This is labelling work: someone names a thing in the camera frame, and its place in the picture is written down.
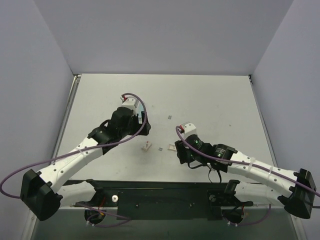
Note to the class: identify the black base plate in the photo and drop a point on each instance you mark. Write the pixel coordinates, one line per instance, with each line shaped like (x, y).
(142, 200)

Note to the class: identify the beige staple box tray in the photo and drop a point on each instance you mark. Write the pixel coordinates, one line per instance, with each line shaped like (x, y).
(172, 147)

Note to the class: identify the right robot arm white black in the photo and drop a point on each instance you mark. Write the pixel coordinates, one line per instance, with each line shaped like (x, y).
(295, 191)

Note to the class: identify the light blue white stapler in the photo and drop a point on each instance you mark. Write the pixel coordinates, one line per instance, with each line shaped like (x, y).
(140, 110)

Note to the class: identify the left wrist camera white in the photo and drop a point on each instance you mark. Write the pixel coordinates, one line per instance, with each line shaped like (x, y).
(129, 102)

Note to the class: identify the staple box with red label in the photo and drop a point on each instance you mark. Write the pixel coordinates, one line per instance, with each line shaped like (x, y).
(147, 145)

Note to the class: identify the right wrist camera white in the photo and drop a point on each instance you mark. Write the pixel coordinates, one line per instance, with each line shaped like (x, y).
(187, 129)

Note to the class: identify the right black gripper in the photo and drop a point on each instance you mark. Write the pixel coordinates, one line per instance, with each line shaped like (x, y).
(181, 153)

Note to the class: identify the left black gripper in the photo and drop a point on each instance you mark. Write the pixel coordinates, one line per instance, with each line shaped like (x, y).
(144, 126)

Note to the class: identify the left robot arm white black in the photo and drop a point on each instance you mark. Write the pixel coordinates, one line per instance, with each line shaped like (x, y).
(39, 189)

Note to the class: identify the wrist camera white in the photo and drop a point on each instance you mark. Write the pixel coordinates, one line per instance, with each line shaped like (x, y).
(187, 129)
(129, 102)

